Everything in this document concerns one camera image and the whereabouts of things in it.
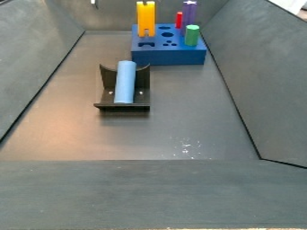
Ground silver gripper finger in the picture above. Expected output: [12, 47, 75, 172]
[90, 0, 99, 8]

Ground light blue oval cylinder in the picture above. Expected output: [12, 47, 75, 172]
[114, 60, 136, 103]

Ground black curved fixture stand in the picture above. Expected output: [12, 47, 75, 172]
[94, 60, 150, 111]

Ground yellow notched block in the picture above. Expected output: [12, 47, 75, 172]
[136, 1, 156, 37]

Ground red peg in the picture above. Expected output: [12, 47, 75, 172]
[175, 12, 183, 29]

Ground blue foam shape-sorter block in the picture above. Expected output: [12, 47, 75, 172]
[131, 23, 207, 66]

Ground purple star peg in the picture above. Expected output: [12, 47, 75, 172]
[182, 0, 198, 35]

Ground green hexagonal peg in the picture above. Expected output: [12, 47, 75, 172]
[184, 24, 199, 46]

